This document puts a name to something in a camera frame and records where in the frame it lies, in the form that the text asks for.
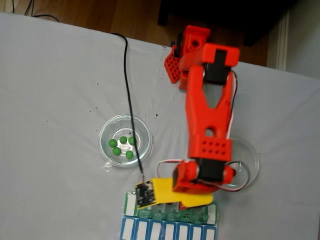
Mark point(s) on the white plastic table cover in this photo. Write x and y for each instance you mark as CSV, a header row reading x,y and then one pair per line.
x,y
50,100

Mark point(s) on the red round candy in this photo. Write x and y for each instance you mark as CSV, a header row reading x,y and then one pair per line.
x,y
234,172

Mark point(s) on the white wall trim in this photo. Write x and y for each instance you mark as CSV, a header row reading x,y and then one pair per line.
x,y
283,37

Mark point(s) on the blue weekly pill organizer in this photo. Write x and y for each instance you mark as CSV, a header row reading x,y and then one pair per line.
x,y
143,230

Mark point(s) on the clear glass bowl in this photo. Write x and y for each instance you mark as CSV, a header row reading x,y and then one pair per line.
x,y
251,162
142,130

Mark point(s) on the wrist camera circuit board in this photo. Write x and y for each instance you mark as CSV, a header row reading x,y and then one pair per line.
x,y
145,195

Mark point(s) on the green weekly pill organizer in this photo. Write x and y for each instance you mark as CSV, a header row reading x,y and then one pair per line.
x,y
130,207

